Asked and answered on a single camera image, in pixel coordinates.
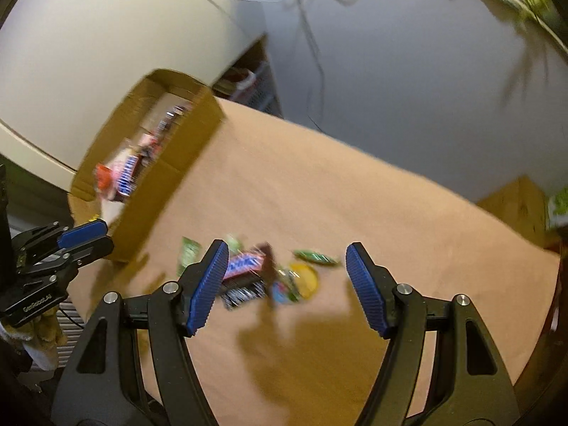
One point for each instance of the green gift bag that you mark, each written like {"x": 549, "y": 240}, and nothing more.
{"x": 559, "y": 206}

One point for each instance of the blue and yellow candy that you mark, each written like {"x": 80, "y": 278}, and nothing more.
{"x": 280, "y": 293}

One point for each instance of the green twisted candy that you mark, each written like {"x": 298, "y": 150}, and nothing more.
{"x": 315, "y": 256}

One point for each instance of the closed cardboard box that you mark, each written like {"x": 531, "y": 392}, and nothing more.
{"x": 514, "y": 206}

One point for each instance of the person's left hand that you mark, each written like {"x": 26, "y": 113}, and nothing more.
{"x": 42, "y": 333}

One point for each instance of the dark chocolate bar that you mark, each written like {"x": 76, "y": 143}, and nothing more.
{"x": 242, "y": 295}

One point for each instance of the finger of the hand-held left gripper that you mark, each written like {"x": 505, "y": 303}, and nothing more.
{"x": 82, "y": 233}
{"x": 84, "y": 253}

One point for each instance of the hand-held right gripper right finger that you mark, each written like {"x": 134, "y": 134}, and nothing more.
{"x": 366, "y": 288}

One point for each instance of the white plastic basket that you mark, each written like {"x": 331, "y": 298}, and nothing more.
{"x": 264, "y": 88}

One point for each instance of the pink candy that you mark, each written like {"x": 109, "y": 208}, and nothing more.
{"x": 144, "y": 142}

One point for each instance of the cardboard box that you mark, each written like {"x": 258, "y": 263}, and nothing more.
{"x": 514, "y": 206}
{"x": 155, "y": 177}

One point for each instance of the large brown chocolate bar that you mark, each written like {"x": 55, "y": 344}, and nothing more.
{"x": 126, "y": 172}

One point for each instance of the green candy packet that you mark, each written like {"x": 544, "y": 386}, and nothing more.
{"x": 188, "y": 253}

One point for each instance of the small brown chocolate bar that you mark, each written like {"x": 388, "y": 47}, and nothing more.
{"x": 244, "y": 264}

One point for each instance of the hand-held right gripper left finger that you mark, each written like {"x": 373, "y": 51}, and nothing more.
{"x": 208, "y": 288}

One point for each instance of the small green candy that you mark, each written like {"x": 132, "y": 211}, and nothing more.
{"x": 233, "y": 244}

